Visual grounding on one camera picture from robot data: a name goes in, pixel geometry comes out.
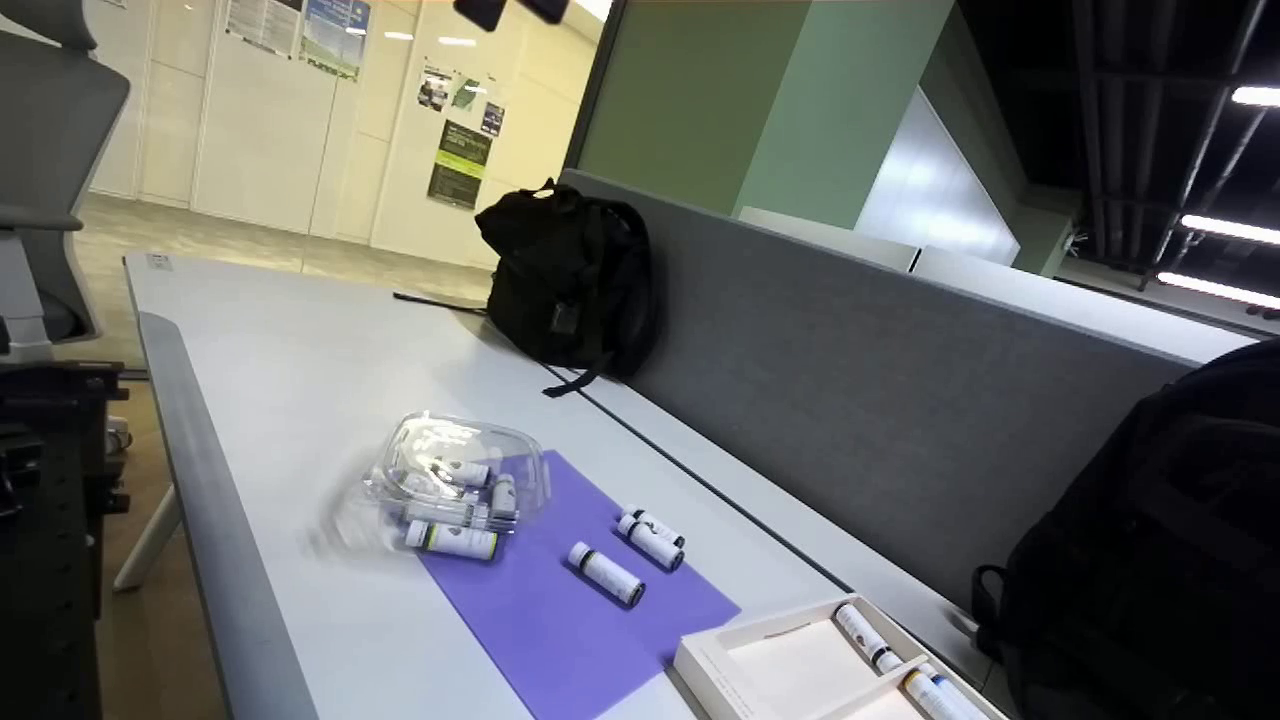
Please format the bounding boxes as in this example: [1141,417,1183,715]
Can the clear plastic clamshell container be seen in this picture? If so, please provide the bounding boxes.
[322,410,556,566]

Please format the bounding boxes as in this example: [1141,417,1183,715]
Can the small black backpack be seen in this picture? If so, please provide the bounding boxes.
[393,178,661,399]

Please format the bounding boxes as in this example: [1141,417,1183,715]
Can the battery on mat right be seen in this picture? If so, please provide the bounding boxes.
[629,505,694,558]

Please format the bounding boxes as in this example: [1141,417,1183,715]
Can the grey desk partition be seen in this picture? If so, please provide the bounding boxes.
[556,167,1261,635]

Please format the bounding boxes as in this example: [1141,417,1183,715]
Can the dark-cap white bottle green bands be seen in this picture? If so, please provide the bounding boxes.
[400,518,505,568]

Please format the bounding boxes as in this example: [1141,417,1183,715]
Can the green pillar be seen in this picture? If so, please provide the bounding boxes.
[573,0,1034,272]

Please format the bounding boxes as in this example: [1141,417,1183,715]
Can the purple rectangular mat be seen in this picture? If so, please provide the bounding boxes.
[415,448,745,720]

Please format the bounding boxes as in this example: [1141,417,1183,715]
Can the white compartment tray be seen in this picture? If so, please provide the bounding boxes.
[667,593,1012,720]

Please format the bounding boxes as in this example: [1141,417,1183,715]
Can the white table leg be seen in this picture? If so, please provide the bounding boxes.
[107,486,185,599]

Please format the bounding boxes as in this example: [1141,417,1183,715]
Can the large black backpack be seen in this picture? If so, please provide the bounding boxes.
[969,338,1280,720]

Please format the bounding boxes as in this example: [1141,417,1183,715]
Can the black metal stand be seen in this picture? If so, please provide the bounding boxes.
[0,354,137,720]

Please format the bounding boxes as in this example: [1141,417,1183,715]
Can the grey office chair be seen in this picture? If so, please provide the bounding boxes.
[0,0,137,357]

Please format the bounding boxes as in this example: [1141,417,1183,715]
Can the green wall poster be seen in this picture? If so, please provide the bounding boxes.
[424,115,495,214]

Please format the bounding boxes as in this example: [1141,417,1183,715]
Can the blue white wall poster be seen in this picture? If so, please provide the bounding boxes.
[296,0,377,86]

